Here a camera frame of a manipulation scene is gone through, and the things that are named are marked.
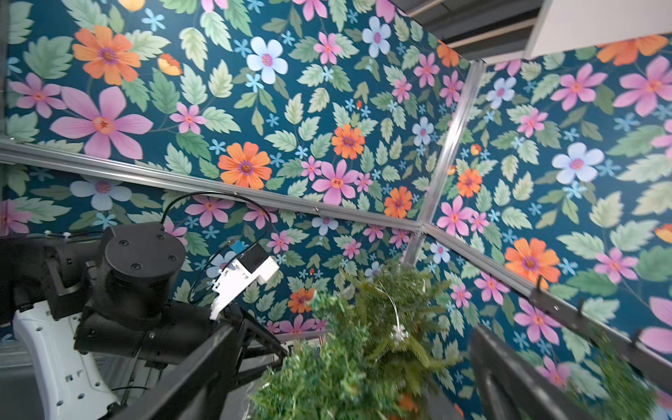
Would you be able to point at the light green fern christmas tree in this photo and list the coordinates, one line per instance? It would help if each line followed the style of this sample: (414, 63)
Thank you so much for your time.
(410, 363)

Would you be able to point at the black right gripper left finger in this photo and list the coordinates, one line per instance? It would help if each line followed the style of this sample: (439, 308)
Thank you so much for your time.
(195, 389)

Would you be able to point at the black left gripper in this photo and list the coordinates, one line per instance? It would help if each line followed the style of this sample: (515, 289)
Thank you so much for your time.
(253, 340)

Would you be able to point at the dark green tree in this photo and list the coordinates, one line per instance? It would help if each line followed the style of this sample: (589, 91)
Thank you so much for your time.
(336, 382)
(628, 396)

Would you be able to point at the black hook rail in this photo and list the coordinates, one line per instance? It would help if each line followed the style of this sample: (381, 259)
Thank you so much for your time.
(630, 348)

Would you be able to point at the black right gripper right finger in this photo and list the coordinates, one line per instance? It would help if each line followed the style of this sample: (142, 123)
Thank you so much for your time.
(509, 387)

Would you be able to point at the orange plush toy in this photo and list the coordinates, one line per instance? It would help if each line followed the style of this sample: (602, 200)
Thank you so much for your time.
(409, 410)

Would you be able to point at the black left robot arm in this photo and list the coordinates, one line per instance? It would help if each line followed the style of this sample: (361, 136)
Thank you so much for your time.
(71, 299)

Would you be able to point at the thin wire string light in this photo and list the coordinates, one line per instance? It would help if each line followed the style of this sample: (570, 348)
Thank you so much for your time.
(403, 297)

